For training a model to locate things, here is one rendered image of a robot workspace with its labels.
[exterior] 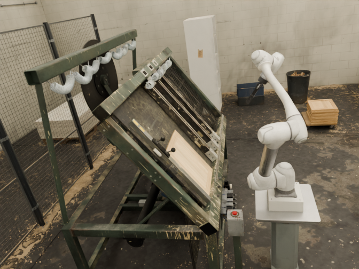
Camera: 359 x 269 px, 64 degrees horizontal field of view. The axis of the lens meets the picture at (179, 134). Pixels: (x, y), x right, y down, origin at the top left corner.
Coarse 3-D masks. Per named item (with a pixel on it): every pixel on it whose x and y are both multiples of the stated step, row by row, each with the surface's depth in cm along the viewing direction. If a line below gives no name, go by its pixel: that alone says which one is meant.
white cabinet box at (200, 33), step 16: (208, 16) 609; (192, 32) 595; (208, 32) 589; (192, 48) 610; (208, 48) 603; (192, 64) 625; (208, 64) 618; (192, 80) 641; (208, 80) 633; (208, 96) 650
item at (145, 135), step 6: (132, 120) 227; (132, 126) 227; (138, 126) 228; (138, 132) 229; (144, 132) 230; (144, 138) 230; (150, 138) 231; (150, 144) 232; (162, 156) 235; (168, 162) 237; (174, 162) 238; (180, 168) 240; (180, 174) 240; (186, 174) 242; (186, 180) 242; (192, 180) 244; (192, 186) 243; (198, 186) 246; (198, 192) 245; (204, 192) 248; (204, 198) 247
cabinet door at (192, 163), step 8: (176, 136) 273; (168, 144) 254; (176, 144) 265; (184, 144) 277; (176, 152) 256; (184, 152) 268; (192, 152) 280; (176, 160) 247; (184, 160) 259; (192, 160) 271; (200, 160) 283; (184, 168) 250; (192, 168) 262; (200, 168) 274; (208, 168) 287; (192, 176) 253; (200, 176) 265; (208, 176) 276; (200, 184) 255; (208, 184) 267; (208, 192) 258
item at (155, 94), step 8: (160, 72) 276; (144, 88) 283; (152, 88) 282; (152, 96) 285; (160, 96) 285; (160, 104) 288; (168, 104) 288; (168, 112) 290; (176, 112) 293; (176, 120) 293; (184, 120) 296; (184, 128) 295; (192, 128) 300; (192, 136) 298; (200, 144) 300; (208, 152) 303
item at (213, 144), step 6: (162, 66) 297; (156, 72) 302; (156, 84) 304; (162, 84) 307; (162, 90) 305; (168, 90) 309; (168, 96) 307; (174, 102) 309; (180, 108) 311; (180, 114) 314; (186, 114) 313; (186, 120) 316; (192, 120) 315; (192, 126) 318; (198, 126) 317; (204, 132) 319; (204, 138) 322; (210, 138) 322; (210, 144) 324; (216, 144) 325
